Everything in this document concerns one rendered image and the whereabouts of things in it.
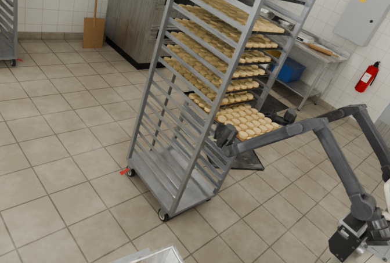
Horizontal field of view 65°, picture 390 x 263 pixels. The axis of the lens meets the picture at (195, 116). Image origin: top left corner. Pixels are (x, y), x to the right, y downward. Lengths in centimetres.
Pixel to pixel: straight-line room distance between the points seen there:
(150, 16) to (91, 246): 273
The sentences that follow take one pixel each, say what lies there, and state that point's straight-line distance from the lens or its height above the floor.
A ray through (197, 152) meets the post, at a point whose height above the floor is 74.
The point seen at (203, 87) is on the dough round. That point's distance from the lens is 189.
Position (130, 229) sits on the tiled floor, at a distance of 230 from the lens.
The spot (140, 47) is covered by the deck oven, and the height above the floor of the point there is 33.
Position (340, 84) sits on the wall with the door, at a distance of 549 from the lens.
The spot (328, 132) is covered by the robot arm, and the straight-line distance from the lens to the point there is 134.
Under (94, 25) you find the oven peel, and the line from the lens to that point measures 451.
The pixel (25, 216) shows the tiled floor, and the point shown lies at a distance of 233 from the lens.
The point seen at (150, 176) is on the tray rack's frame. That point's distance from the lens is 244.
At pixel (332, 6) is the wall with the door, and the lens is 556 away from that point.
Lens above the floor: 184
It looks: 31 degrees down
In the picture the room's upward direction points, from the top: 21 degrees clockwise
